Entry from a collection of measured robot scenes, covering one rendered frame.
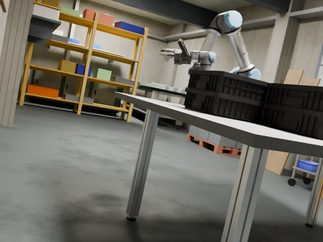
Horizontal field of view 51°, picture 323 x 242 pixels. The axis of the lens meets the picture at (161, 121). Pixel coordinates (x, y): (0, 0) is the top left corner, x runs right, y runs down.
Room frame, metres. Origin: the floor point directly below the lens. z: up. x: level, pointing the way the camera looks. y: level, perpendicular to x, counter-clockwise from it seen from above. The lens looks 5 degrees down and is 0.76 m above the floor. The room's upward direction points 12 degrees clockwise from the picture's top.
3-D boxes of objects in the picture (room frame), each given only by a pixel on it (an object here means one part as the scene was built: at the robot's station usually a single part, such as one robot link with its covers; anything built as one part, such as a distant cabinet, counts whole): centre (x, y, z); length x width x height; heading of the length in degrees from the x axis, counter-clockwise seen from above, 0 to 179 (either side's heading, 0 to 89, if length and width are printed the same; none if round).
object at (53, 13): (5.21, 2.07, 1.54); 0.48 x 0.40 x 0.27; 24
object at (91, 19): (6.87, 1.72, 1.04); 2.30 x 0.61 x 2.08; 114
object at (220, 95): (1.94, -0.31, 0.76); 0.40 x 0.30 x 0.12; 22
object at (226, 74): (1.94, -0.31, 0.92); 0.40 x 0.30 x 0.02; 22
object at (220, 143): (5.82, -1.05, 0.52); 1.04 x 0.70 x 1.04; 24
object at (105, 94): (8.20, 2.29, 0.39); 1.99 x 1.90 x 0.79; 114
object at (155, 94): (8.69, 0.41, 0.49); 2.69 x 1.04 x 0.97; 24
